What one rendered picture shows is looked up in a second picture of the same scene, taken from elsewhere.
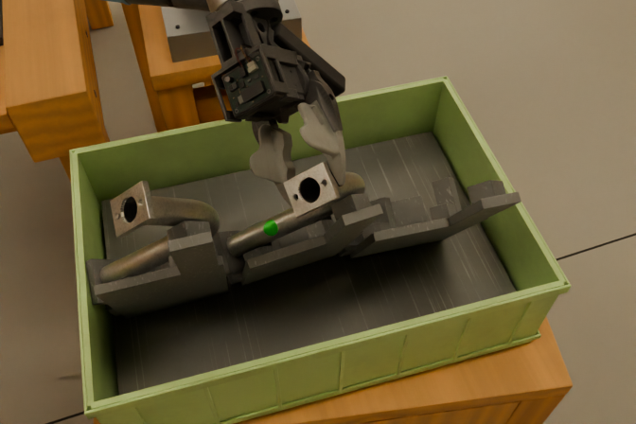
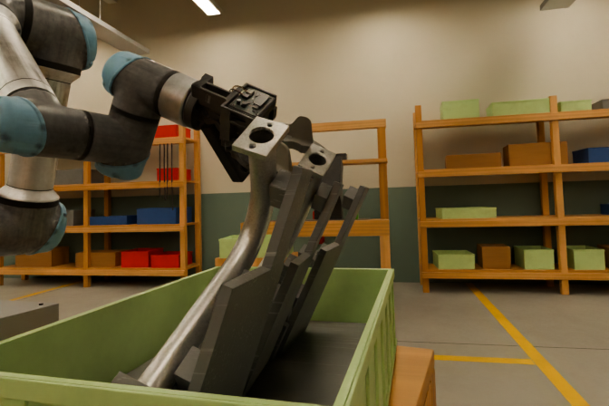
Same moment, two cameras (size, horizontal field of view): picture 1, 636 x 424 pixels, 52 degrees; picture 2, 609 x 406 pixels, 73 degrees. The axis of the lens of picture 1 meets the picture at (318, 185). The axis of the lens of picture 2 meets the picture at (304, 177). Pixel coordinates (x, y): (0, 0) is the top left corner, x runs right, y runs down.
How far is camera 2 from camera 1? 0.81 m
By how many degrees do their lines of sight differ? 74
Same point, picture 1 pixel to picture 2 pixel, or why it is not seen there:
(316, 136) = (303, 126)
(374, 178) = not seen: hidden behind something
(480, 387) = (417, 372)
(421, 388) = (403, 391)
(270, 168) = (285, 159)
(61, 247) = not seen: outside the picture
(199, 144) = (83, 338)
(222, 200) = not seen: hidden behind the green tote
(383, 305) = (333, 356)
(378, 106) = (195, 289)
